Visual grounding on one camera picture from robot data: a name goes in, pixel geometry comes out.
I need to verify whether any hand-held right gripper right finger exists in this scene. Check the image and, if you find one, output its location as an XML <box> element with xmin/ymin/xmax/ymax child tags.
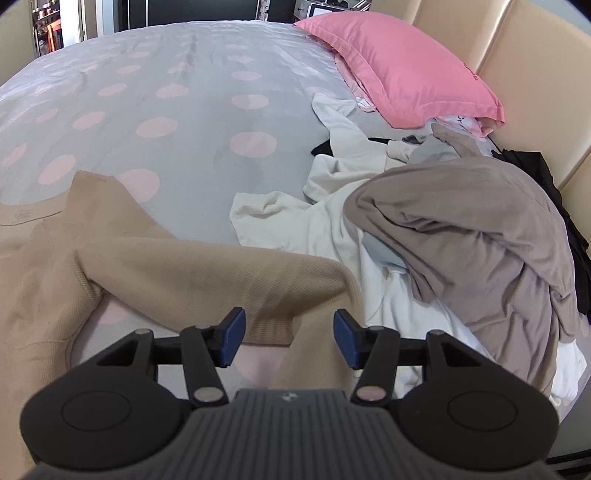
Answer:
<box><xmin>333</xmin><ymin>309</ymin><xmax>491</xmax><ymax>408</ymax></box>

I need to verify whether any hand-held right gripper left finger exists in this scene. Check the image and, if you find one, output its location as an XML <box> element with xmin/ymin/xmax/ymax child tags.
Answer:
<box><xmin>96</xmin><ymin>308</ymin><xmax>247</xmax><ymax>408</ymax></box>

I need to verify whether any beige sweater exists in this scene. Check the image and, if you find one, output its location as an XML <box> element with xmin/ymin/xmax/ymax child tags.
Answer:
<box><xmin>0</xmin><ymin>170</ymin><xmax>366</xmax><ymax>472</ymax></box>

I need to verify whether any light blue garment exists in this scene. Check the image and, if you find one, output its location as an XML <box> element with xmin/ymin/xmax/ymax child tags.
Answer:
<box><xmin>361</xmin><ymin>233</ymin><xmax>409</xmax><ymax>274</ymax></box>

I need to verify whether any white garment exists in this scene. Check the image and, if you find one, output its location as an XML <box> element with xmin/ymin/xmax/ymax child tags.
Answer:
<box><xmin>229</xmin><ymin>93</ymin><xmax>588</xmax><ymax>407</ymax></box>

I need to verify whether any taupe garment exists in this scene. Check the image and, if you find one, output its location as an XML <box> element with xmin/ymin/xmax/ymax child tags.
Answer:
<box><xmin>344</xmin><ymin>123</ymin><xmax>583</xmax><ymax>398</ymax></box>

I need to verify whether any small black cloth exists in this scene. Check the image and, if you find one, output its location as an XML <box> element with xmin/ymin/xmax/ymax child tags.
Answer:
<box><xmin>310</xmin><ymin>137</ymin><xmax>392</xmax><ymax>158</ymax></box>

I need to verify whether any grey garment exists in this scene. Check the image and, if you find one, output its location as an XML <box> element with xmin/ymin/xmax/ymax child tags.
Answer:
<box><xmin>401</xmin><ymin>134</ymin><xmax>462</xmax><ymax>165</ymax></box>

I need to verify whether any grey pink-dotted bed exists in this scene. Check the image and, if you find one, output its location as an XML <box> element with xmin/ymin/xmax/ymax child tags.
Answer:
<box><xmin>0</xmin><ymin>21</ymin><xmax>384</xmax><ymax>398</ymax></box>

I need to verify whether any white printed pillow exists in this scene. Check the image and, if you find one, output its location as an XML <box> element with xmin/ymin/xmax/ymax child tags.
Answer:
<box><xmin>431</xmin><ymin>114</ymin><xmax>496</xmax><ymax>137</ymax></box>

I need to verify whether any black garment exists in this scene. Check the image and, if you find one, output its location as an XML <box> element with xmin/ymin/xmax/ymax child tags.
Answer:
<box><xmin>495</xmin><ymin>148</ymin><xmax>591</xmax><ymax>324</ymax></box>

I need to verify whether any pink pillow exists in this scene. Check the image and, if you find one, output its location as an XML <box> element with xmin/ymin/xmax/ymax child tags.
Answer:
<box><xmin>294</xmin><ymin>11</ymin><xmax>506</xmax><ymax>129</ymax></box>

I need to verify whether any beige padded headboard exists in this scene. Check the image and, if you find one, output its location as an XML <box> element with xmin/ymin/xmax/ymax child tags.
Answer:
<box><xmin>369</xmin><ymin>0</ymin><xmax>591</xmax><ymax>259</ymax></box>

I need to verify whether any black wardrobe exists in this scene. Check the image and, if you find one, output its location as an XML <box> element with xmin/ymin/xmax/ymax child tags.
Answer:
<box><xmin>113</xmin><ymin>0</ymin><xmax>303</xmax><ymax>33</ymax></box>

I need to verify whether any nightstand clutter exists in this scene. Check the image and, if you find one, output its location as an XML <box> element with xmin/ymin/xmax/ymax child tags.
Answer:
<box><xmin>293</xmin><ymin>0</ymin><xmax>376</xmax><ymax>25</ymax></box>

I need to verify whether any shelf with orange items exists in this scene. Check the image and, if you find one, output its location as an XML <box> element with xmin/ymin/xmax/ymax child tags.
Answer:
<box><xmin>30</xmin><ymin>0</ymin><xmax>99</xmax><ymax>58</ymax></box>

